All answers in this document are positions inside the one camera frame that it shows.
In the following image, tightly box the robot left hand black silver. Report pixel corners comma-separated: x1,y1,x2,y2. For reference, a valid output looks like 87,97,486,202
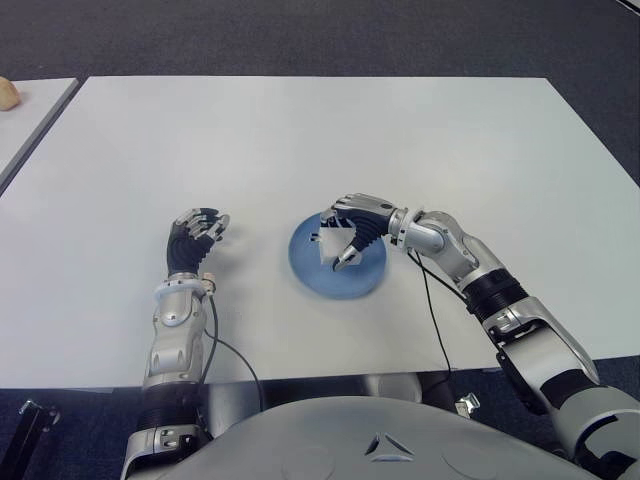
166,206,232,276

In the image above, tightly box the robot right hand black silver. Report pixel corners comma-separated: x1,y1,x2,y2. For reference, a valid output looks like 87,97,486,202
319,191,399,274

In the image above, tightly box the white cube charger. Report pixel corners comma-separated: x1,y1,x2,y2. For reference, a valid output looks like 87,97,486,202
309,219,359,266

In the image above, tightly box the blue round plate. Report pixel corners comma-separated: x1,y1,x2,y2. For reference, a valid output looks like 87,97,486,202
287,209,389,301

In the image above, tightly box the grey cylindrical table leg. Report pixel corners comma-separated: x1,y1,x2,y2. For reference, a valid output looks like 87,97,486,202
362,372,424,404

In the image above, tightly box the grey robot torso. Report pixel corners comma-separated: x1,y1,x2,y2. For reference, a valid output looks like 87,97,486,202
112,395,601,480

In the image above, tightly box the beige round bread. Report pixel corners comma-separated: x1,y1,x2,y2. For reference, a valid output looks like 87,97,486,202
0,76,22,111

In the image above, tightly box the black metal stand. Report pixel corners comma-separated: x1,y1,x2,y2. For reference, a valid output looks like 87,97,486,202
0,398,60,480

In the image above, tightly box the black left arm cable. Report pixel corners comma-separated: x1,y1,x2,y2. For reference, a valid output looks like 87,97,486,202
197,294,264,426

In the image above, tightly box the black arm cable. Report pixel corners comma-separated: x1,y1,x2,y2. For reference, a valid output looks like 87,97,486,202
405,247,455,375
197,294,264,426

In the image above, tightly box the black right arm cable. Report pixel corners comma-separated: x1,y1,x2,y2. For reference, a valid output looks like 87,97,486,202
405,247,455,375

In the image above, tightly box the silver metal bracket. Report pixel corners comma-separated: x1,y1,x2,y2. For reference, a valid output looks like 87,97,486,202
454,392,481,417

